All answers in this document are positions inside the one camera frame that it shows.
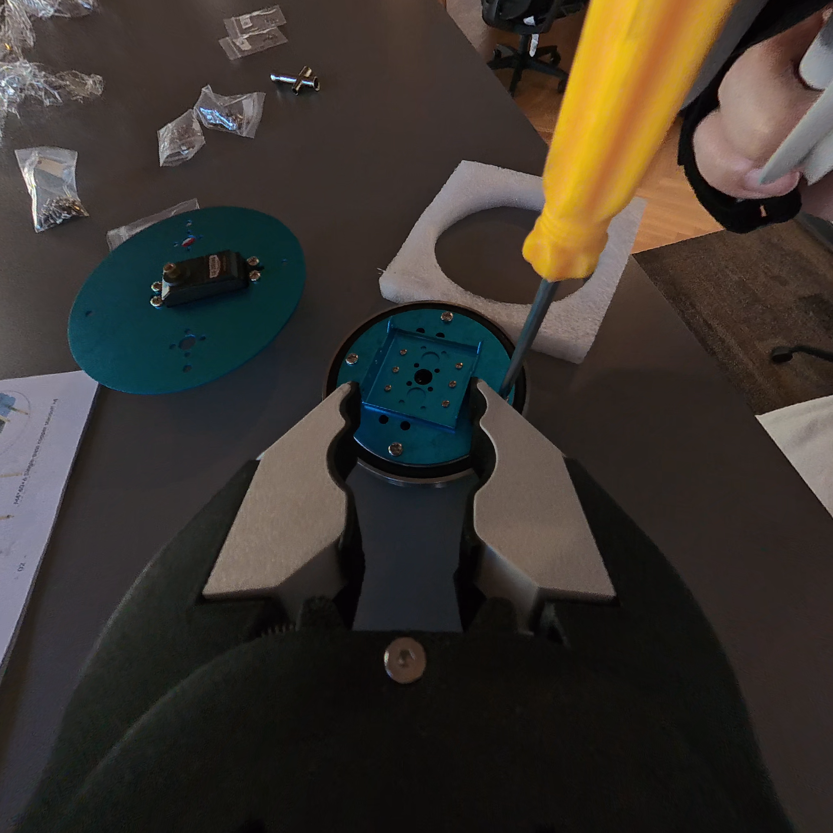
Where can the person's right hand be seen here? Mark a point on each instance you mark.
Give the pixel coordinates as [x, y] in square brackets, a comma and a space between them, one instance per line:
[735, 130]

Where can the printed instruction booklet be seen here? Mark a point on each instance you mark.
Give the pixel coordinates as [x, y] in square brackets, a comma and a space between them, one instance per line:
[39, 455]

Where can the black office chair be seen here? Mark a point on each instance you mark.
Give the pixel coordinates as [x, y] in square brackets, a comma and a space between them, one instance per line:
[527, 52]

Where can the blue round plate with servo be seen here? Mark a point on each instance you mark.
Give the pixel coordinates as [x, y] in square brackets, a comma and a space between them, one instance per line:
[130, 338]

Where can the dark grey desk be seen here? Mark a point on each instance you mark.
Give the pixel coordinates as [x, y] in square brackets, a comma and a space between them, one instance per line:
[651, 455]

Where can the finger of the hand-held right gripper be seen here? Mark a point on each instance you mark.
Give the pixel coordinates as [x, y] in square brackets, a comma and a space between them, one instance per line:
[742, 16]

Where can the blue round bracket base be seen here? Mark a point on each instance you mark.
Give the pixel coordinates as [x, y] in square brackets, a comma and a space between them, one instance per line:
[423, 442]

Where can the flat clear plastic bag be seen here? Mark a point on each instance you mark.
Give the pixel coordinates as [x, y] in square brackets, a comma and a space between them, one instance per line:
[140, 224]

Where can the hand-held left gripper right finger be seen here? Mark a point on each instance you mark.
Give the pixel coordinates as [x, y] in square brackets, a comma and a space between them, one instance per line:
[540, 520]

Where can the crumpled clear plastic wrap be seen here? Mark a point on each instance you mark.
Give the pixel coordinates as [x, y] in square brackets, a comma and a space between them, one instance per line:
[39, 78]

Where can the clear bag with white label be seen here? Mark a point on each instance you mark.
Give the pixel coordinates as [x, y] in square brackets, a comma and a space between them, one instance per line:
[254, 44]
[254, 19]

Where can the small clear bag of screws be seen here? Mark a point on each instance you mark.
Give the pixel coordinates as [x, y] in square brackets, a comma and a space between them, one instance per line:
[52, 182]
[228, 110]
[180, 140]

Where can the metal standoff screws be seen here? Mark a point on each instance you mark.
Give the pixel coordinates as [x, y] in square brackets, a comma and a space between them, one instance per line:
[296, 79]

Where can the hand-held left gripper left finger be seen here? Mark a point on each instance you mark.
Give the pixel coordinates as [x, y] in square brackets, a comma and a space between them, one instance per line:
[280, 520]

